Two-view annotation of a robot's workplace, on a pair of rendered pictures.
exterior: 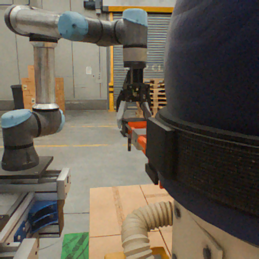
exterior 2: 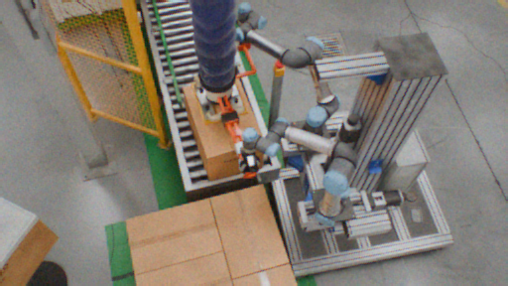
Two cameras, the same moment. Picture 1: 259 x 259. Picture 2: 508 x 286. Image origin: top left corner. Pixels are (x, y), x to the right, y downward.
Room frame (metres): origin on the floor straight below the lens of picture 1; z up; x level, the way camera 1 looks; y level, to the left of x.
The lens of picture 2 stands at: (1.95, -0.22, 3.57)
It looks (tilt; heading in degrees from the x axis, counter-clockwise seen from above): 60 degrees down; 170
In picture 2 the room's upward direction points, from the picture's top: 3 degrees clockwise
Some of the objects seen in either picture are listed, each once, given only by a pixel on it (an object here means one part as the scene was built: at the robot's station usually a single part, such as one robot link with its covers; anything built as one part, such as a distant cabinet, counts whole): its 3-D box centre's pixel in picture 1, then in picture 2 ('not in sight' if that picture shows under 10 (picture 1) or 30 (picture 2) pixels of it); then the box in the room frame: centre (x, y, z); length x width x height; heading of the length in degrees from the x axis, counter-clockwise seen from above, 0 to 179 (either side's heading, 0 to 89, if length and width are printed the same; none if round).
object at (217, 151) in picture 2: not in sight; (223, 128); (0.19, -0.12, 0.75); 0.60 x 0.40 x 0.40; 12
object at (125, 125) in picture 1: (123, 130); not in sight; (0.72, 0.02, 1.25); 0.31 x 0.03 x 0.05; 11
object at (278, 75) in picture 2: not in sight; (274, 106); (-0.13, 0.33, 0.50); 0.07 x 0.07 x 1.00; 9
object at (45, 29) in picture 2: not in sight; (44, 26); (-0.08, -1.09, 1.62); 0.20 x 0.05 x 0.30; 9
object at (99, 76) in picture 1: (93, 44); not in sight; (9.87, 1.38, 2.63); 0.70 x 0.51 x 3.32; 93
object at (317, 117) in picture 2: not in sight; (316, 118); (0.47, 0.44, 1.20); 0.13 x 0.12 x 0.14; 132
